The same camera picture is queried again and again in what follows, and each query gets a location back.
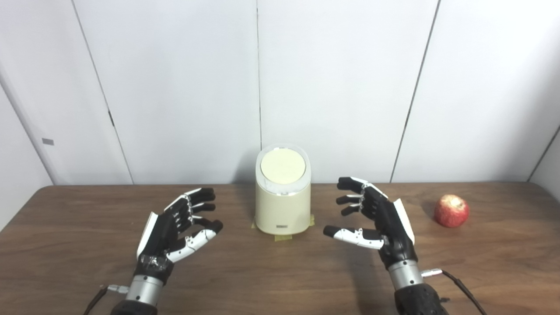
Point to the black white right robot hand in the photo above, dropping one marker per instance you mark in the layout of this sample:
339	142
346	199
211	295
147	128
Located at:
393	232

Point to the cream-colored bin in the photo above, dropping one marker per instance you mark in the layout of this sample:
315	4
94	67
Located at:
282	210

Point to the black wall panel hinge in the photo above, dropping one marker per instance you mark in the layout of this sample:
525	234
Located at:
111	118

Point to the red apple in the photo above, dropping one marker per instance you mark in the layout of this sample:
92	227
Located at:
451	211

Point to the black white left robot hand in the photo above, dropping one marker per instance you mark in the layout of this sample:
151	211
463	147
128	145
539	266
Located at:
159	236

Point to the cream round bin lid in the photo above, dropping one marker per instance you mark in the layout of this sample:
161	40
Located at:
282	166

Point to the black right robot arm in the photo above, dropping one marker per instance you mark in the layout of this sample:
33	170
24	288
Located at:
407	275

